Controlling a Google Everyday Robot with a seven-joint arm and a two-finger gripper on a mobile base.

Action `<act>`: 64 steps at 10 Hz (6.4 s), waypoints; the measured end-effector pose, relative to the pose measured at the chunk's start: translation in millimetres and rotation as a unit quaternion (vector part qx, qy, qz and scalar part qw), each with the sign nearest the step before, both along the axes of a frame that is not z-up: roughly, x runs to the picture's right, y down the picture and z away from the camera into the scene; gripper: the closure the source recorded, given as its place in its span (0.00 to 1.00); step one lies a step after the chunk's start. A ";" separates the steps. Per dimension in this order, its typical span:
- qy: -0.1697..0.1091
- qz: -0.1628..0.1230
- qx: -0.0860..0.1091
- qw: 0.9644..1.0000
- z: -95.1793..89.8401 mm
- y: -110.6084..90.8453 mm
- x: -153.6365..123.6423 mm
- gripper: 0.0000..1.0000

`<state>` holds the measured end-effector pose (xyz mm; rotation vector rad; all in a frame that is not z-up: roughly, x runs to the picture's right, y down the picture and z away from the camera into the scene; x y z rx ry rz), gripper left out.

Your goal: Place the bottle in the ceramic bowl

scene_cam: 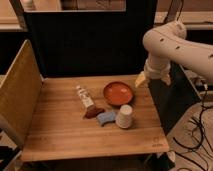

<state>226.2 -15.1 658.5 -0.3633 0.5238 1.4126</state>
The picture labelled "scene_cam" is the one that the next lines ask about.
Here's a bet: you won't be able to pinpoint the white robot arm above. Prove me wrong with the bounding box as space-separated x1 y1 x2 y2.
135 21 213 87

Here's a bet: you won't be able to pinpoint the orange ceramic bowl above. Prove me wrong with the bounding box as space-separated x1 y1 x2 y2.
103 81 134 106

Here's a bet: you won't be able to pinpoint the white bottle with label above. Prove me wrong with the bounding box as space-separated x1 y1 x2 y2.
76 85 94 108

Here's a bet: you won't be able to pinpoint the dark red sausage toy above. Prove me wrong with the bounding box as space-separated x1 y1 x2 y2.
84 108 104 119

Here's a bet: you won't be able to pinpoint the white paper cup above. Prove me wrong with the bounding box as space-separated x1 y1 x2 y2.
116 105 133 129

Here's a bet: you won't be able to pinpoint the black floor cables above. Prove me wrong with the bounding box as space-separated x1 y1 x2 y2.
173 83 213 171

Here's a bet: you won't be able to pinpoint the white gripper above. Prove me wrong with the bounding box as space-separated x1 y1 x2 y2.
135 62 171 88

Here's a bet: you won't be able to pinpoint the black right side panel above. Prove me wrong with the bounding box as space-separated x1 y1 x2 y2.
148 63 201 134

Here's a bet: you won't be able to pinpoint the blue sponge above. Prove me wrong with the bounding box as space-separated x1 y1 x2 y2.
97 111 116 126

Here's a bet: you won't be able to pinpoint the black back panel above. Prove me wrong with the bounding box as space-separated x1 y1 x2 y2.
24 0 157 77

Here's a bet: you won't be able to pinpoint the black panel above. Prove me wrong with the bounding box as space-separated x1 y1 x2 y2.
148 63 201 134
24 0 157 77

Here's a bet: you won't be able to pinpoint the wooden left side panel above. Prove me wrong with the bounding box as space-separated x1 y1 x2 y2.
0 40 42 148

